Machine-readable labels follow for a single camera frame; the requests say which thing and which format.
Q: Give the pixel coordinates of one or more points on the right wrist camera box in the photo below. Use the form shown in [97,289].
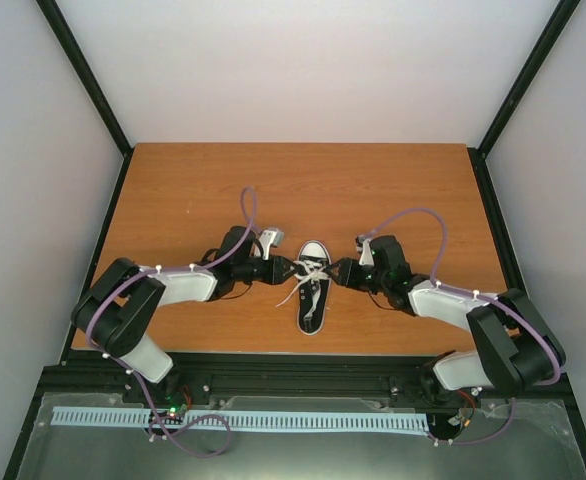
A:
[364,249]

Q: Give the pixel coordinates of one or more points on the white shoelace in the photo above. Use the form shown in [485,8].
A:
[312,275]

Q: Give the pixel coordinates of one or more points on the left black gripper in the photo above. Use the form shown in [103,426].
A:
[274,275]

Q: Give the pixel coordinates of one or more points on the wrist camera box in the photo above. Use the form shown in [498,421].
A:
[268,239]
[364,249]

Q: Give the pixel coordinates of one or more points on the small electronics board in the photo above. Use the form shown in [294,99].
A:
[175,413]

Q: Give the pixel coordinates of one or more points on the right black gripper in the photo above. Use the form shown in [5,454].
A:
[346,275]

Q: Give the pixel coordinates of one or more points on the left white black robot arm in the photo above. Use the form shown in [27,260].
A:
[114,314]

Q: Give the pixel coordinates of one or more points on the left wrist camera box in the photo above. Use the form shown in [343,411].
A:
[268,239]

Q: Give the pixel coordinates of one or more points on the black aluminium frame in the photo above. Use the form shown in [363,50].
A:
[278,374]

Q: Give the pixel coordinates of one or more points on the black white canvas sneaker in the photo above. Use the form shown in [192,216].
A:
[312,249]

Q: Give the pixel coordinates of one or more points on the light blue slotted cable duct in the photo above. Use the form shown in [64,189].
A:
[254,421]

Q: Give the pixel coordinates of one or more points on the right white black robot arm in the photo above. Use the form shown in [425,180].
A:
[514,348]

